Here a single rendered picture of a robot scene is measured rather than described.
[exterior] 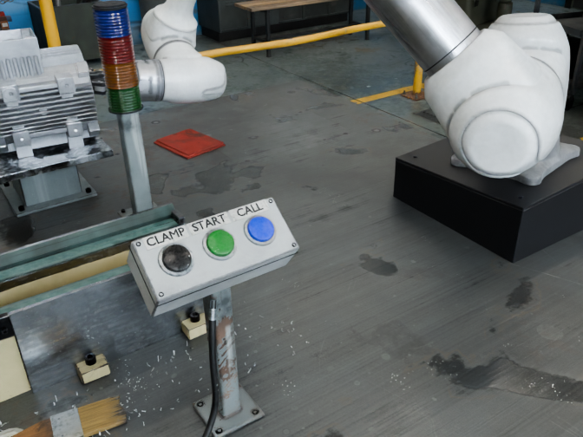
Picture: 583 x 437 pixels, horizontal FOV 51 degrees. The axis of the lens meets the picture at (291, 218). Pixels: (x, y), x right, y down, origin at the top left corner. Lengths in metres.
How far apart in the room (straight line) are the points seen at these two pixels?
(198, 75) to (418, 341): 0.76
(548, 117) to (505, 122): 0.07
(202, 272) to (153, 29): 0.93
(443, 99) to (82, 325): 0.61
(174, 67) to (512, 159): 0.76
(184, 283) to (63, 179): 0.80
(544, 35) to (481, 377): 0.57
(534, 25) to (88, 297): 0.83
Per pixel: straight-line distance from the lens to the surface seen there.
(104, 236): 0.99
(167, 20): 1.47
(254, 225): 0.66
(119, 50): 1.14
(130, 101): 1.16
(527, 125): 0.92
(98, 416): 0.86
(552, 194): 1.15
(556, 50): 1.15
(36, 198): 1.39
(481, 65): 0.95
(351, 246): 1.14
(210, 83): 1.40
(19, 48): 1.29
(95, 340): 0.91
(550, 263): 1.17
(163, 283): 0.62
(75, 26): 5.54
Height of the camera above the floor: 1.41
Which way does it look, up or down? 30 degrees down
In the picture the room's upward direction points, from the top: 1 degrees counter-clockwise
